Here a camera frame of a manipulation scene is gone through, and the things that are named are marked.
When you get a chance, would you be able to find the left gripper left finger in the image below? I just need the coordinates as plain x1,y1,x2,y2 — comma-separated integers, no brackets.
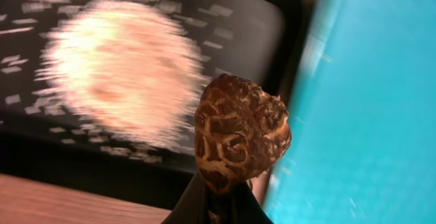
162,173,210,224

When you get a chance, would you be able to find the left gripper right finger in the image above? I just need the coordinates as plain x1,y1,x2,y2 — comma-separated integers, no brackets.
231,182,273,224

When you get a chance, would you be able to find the brown food scrap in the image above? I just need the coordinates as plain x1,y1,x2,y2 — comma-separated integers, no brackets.
195,74,292,195

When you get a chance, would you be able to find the rice pile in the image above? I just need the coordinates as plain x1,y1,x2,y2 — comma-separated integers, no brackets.
35,0,207,150

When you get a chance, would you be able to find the teal plastic tray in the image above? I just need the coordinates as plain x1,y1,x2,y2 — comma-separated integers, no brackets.
264,0,435,224

